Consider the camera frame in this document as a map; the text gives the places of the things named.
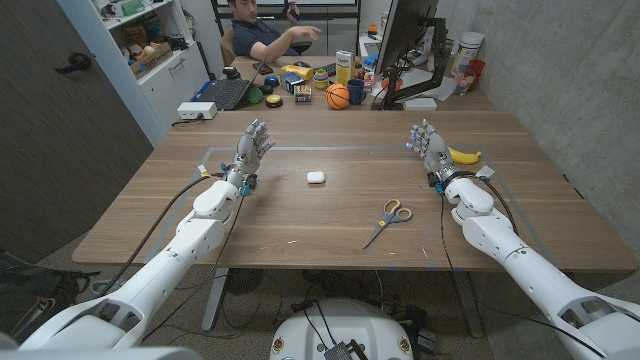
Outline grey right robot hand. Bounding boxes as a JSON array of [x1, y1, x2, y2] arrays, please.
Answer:
[[405, 118, 462, 187]]

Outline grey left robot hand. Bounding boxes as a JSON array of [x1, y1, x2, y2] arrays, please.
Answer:
[[222, 118, 277, 189]]

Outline yellow toy banana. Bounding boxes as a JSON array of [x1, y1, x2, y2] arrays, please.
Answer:
[[447, 146, 483, 166]]

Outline white flat box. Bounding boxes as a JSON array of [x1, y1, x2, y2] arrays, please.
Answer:
[[402, 97, 439, 112]]

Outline black laptop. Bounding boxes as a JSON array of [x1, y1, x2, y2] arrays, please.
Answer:
[[196, 52, 270, 112]]

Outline white power strip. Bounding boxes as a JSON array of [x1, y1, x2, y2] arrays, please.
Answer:
[[176, 101, 219, 121]]

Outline black monitor stand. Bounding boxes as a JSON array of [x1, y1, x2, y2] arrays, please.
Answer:
[[370, 17, 449, 111]]

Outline blue box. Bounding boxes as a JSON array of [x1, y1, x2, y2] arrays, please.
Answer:
[[279, 72, 306, 95]]

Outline yellow bottle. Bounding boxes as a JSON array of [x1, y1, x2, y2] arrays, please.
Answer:
[[280, 64, 315, 82]]

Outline dark blue mug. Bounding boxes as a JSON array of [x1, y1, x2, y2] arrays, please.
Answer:
[[347, 78, 368, 106]]

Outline white cylindrical canister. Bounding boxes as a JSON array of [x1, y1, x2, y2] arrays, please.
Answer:
[[450, 31, 486, 77]]

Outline orange mini basketball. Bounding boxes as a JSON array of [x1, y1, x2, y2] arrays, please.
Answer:
[[325, 82, 351, 111]]

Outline person in dark shirt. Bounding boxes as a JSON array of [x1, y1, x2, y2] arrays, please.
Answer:
[[227, 0, 322, 64]]

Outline yellow white carton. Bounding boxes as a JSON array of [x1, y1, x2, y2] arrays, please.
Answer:
[[335, 49, 356, 86]]

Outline black computer monitor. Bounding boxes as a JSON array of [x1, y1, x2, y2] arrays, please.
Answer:
[[374, 0, 441, 76]]

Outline black round floor fan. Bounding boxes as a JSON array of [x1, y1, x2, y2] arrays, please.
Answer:
[[225, 268, 265, 296]]

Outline cardboard box with items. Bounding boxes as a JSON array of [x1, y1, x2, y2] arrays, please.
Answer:
[[127, 41, 174, 80]]

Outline white shelf cabinet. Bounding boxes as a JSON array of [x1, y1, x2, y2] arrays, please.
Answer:
[[56, 0, 211, 149]]

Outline white robot torso base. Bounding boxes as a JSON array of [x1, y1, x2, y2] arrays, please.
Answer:
[[268, 298, 415, 360]]

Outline black bag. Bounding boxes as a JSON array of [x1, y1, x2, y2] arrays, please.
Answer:
[[0, 249, 101, 346]]

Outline orange handled scissors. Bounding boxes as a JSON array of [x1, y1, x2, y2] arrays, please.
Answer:
[[361, 198, 414, 250]]

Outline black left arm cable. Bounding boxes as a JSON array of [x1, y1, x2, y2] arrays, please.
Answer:
[[97, 169, 226, 299]]

